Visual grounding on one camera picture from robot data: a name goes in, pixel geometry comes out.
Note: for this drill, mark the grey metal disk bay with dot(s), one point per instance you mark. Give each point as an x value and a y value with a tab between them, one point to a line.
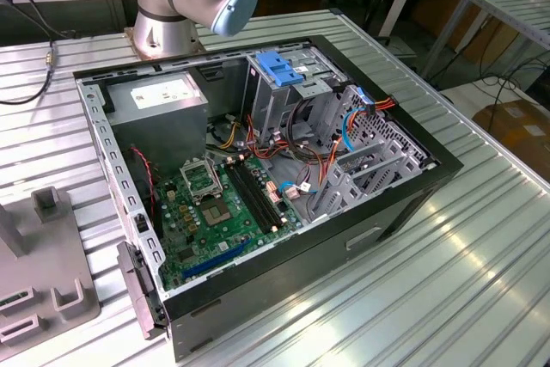
386	156

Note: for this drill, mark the black RAM slot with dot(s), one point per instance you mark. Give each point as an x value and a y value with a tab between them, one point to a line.
249	197
261	193

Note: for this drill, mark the grey optical drive cage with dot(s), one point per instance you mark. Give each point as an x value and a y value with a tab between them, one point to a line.
266	105

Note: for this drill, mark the CPU socket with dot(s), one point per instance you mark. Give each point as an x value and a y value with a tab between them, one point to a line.
216	213

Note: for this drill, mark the blue plastic drive latch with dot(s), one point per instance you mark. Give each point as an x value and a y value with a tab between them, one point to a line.
275	68

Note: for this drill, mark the green motherboard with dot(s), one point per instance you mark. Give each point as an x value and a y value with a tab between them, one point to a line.
206	239

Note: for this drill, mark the black PC case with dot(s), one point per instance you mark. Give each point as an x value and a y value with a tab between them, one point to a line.
301	264

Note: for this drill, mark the blue expansion slot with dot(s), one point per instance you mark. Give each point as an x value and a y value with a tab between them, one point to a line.
215	260

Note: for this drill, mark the grey power supply unit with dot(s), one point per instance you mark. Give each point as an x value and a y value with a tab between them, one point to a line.
159	135

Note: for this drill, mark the brown cardboard box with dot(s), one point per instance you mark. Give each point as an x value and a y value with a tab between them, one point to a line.
515	135

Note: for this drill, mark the grey parts rack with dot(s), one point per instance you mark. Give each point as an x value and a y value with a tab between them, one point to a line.
43	264

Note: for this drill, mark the metal slat side table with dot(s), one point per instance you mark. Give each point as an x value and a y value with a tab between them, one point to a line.
515	6

